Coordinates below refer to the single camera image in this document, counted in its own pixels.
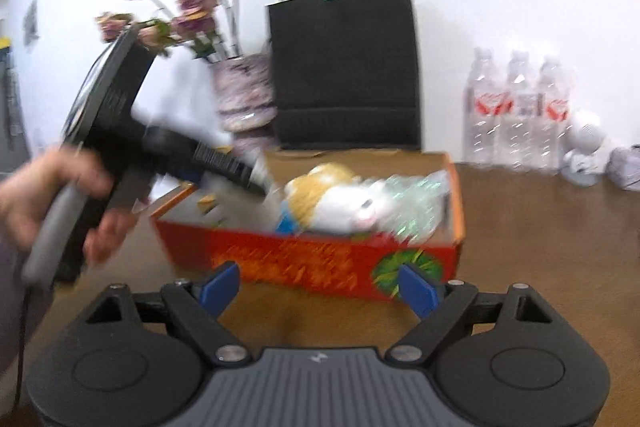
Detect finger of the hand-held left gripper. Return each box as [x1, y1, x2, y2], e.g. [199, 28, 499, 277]
[192, 141, 273, 198]

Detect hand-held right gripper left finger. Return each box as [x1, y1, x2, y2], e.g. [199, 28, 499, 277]
[84, 261, 251, 364]

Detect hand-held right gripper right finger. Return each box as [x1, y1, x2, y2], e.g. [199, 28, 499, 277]
[385, 262, 555, 364]

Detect red cardboard box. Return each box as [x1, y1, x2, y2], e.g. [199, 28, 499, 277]
[150, 149, 467, 303]

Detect iridescent plastic bag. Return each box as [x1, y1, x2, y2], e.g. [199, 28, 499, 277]
[370, 172, 451, 246]

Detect yellow white plush toy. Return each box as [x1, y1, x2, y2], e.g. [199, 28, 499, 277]
[272, 163, 384, 237]

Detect person's left hand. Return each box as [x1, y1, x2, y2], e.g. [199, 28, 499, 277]
[0, 144, 139, 266]

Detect purple ceramic vase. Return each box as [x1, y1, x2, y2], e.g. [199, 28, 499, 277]
[212, 54, 279, 152]

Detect black chair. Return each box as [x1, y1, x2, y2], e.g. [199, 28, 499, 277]
[265, 0, 424, 152]

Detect clear water bottle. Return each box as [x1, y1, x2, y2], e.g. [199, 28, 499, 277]
[505, 51, 539, 170]
[465, 48, 511, 168]
[537, 56, 572, 172]

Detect white robot figure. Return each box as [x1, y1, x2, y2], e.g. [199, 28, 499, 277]
[560, 109, 614, 188]

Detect white rectangular device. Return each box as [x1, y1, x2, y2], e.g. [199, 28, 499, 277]
[607, 147, 640, 192]

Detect black cable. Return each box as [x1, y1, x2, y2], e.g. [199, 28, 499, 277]
[14, 281, 33, 410]

